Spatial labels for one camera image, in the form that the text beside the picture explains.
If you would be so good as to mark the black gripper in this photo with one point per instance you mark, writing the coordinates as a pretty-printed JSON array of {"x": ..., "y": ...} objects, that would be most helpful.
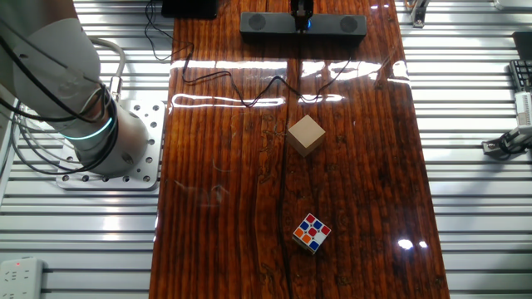
[{"x": 302, "y": 6}]

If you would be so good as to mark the blue lit speaker knob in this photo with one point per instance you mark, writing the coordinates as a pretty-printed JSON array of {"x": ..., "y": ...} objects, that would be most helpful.
[{"x": 310, "y": 25}]

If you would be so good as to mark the black soundbar speaker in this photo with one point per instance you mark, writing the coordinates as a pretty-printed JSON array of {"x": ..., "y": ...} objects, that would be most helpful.
[{"x": 270, "y": 25}]

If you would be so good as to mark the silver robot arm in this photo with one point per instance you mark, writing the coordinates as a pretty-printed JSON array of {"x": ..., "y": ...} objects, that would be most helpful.
[{"x": 120, "y": 137}]

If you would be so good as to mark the plain wooden cube block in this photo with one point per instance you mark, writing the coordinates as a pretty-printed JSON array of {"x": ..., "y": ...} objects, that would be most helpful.
[{"x": 306, "y": 133}]

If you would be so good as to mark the black flat device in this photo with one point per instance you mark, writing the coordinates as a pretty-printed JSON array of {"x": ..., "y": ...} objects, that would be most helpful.
[{"x": 189, "y": 8}]

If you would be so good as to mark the Rubik's cube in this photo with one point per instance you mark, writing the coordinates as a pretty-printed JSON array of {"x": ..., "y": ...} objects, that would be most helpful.
[{"x": 311, "y": 232}]

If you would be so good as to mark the dark grey box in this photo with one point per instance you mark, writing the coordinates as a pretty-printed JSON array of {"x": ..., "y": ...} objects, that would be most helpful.
[{"x": 523, "y": 43}]

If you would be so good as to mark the black computer keyboard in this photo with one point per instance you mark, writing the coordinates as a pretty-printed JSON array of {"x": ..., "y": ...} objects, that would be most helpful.
[{"x": 523, "y": 74}]

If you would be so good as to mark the white power strip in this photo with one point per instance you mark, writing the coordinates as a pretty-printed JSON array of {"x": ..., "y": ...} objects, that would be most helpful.
[{"x": 21, "y": 278}]

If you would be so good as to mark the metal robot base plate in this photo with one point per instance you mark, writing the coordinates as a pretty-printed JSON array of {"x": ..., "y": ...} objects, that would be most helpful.
[{"x": 154, "y": 124}]

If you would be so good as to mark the small grey ribbed camera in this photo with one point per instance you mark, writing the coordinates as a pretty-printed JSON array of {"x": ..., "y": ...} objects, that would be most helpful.
[{"x": 524, "y": 109}]

